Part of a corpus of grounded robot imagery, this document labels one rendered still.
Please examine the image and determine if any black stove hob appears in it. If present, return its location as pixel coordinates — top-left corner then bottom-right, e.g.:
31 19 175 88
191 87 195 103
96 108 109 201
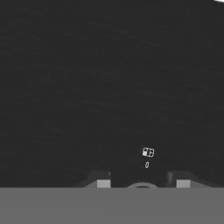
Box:
0 0 224 189

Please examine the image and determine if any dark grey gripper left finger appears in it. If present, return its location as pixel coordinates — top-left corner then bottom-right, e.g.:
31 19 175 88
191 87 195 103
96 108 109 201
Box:
73 170 112 189

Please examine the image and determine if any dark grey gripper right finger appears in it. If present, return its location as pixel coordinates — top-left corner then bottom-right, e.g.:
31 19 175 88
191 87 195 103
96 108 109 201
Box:
165 170 217 189

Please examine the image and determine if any dark round stove knob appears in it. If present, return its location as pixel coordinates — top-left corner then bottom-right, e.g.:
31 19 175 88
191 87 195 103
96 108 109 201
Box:
127 181 158 189

